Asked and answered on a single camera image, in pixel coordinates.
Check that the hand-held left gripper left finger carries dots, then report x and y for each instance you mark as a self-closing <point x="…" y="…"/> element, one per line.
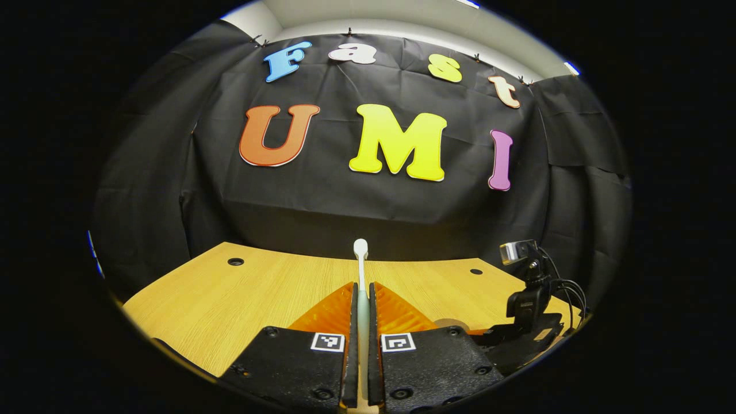
<point x="353" y="368"/>

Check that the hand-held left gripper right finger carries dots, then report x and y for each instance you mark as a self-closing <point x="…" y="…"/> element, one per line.
<point x="374" y="368"/>

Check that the light green toothbrush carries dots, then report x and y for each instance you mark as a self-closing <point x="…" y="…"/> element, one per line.
<point x="360" y="253"/>

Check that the wooden desktop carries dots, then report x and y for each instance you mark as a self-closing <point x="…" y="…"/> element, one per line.
<point x="230" y="305"/>

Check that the black backdrop cloth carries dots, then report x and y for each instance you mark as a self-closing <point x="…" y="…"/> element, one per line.
<point x="345" y="201"/>

